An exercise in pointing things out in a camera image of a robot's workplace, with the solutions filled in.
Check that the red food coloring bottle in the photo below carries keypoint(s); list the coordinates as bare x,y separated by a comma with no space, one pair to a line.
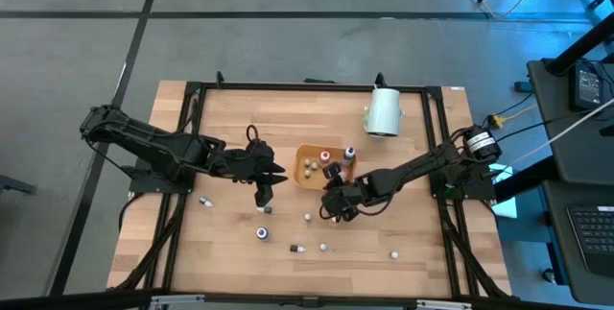
324,156

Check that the small green dropper bottle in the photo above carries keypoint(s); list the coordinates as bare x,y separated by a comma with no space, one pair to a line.
264,209

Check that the black laptop keyboard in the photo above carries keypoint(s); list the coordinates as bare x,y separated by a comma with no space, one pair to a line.
595,238

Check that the white cylinder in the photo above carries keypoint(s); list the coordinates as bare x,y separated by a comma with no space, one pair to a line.
384,111

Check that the blue floor box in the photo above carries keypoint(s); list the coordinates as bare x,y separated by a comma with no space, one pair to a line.
523,86

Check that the gray chair leg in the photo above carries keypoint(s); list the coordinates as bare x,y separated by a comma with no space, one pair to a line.
16,186

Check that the violet food coloring bottle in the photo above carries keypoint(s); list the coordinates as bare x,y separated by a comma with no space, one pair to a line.
262,233

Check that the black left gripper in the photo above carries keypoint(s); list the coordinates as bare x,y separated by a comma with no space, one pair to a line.
242,161

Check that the blue food coloring bottle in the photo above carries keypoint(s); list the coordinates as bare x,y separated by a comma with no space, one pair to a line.
348,154

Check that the yellow plug connector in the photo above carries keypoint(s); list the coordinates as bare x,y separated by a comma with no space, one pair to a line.
498,121

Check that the black side desk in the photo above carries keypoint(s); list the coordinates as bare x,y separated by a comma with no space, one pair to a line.
566,147
556,252

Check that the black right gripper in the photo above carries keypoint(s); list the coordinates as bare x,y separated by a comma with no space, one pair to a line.
347,197

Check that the yellow plastic bin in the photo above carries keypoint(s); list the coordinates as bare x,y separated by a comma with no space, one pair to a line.
302,154

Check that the black pole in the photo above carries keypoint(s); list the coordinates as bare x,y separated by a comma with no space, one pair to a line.
580,46

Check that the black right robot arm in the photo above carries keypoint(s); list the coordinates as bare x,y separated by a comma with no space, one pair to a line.
412,168

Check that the silver aluminium bar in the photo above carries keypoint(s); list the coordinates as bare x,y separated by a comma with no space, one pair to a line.
443,305
177,299

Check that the black power brick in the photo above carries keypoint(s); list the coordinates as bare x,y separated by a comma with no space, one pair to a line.
587,87

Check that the black table frame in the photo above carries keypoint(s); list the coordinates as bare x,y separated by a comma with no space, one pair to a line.
312,87

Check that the black caster wheel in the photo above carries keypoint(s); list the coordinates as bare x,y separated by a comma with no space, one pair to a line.
548,275

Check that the cyan sheet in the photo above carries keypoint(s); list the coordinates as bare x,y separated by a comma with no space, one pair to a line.
506,207

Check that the black frame clamp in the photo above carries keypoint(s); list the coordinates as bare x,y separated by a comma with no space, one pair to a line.
380,78
219,78

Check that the small red-label dropper bottle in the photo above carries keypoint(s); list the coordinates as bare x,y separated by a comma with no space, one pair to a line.
297,248

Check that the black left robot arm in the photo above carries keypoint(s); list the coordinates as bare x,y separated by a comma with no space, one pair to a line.
144,137

